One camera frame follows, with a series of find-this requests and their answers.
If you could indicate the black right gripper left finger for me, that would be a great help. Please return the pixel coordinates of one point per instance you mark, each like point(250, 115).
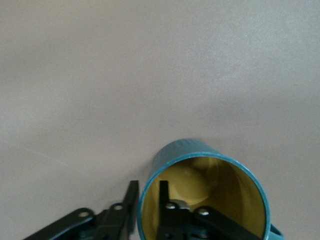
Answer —
point(117, 220)

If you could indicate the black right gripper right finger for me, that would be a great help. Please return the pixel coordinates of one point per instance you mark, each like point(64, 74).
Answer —
point(175, 225)

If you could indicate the teal cup yellow inside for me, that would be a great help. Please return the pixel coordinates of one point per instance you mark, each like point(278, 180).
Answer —
point(225, 190)

